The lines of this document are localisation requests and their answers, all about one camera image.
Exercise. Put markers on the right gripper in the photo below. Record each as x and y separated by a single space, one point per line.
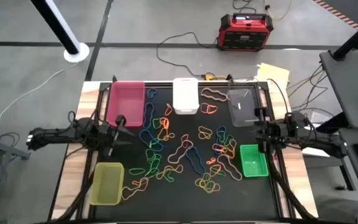
270 137

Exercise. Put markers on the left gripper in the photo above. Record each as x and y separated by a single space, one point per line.
108 138

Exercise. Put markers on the large blue rubber band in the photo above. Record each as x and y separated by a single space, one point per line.
140 135

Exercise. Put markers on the small green rubber band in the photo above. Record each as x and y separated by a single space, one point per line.
153 124

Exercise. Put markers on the tiny orange rubber band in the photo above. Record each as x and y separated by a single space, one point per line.
210 161

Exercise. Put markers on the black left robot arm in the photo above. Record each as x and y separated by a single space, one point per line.
57 135

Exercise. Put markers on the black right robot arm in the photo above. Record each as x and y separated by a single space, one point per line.
315 141

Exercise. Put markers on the long blue rubber band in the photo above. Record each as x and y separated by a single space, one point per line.
144 123

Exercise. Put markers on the yellow orange rubber band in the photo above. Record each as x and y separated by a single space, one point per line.
235 149

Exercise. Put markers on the small blue rubber band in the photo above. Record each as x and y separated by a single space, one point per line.
147 93

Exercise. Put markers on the small orange rubber band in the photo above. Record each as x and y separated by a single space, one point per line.
166 110

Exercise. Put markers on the long wavy tan rubber band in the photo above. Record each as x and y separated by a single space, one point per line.
202 92

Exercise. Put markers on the green plastic basket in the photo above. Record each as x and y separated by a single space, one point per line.
253 161

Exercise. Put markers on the pink plastic basket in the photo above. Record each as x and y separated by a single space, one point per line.
126 102

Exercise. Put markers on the clear plastic container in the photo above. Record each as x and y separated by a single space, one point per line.
242 107

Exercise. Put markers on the yellow translucent plastic basket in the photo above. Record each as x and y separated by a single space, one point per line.
107 183

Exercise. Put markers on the white paper sheet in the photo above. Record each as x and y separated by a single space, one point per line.
314 152

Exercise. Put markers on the yellow paper sheets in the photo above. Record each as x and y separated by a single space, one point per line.
273 74

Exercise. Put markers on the white plastic basket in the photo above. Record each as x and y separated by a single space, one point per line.
185 93

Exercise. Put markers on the black table mat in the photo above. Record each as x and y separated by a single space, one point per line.
182 203

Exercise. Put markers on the grey desk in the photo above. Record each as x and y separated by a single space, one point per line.
350 87

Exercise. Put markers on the red portable power station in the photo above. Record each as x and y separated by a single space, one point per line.
244 32

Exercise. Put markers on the black and white pole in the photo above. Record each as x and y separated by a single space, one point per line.
57 25

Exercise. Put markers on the black stand pole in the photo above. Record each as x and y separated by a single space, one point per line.
356 37

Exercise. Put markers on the striped edge floor mat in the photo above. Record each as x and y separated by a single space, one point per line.
346 9

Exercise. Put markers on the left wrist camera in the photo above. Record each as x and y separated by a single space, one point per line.
121 120

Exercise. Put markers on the black aluminium table frame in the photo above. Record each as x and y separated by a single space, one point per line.
160 83

